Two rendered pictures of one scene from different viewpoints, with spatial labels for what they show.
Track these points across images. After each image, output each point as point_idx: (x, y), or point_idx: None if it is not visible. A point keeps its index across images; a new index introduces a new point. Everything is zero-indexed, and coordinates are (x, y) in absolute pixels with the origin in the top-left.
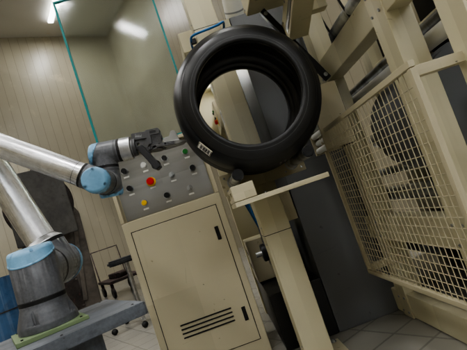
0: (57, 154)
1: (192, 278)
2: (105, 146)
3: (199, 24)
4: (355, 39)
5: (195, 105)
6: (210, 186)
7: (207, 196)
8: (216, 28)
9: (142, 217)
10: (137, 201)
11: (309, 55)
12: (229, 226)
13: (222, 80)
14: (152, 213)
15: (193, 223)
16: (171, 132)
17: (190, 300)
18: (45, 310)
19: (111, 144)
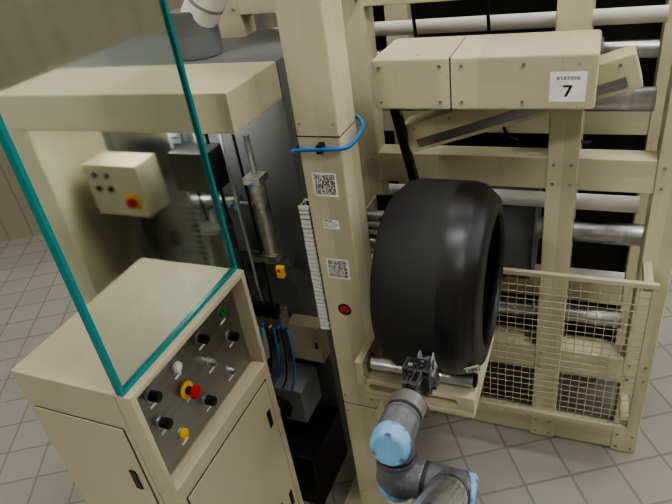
0: (448, 493)
1: (252, 500)
2: (415, 427)
3: (343, 125)
4: (496, 179)
5: (481, 321)
6: (247, 353)
7: (257, 373)
8: (354, 129)
9: (181, 458)
10: (172, 438)
11: (416, 169)
12: (276, 400)
13: (357, 217)
14: (192, 442)
15: (249, 423)
16: (433, 357)
17: None
18: None
19: (416, 417)
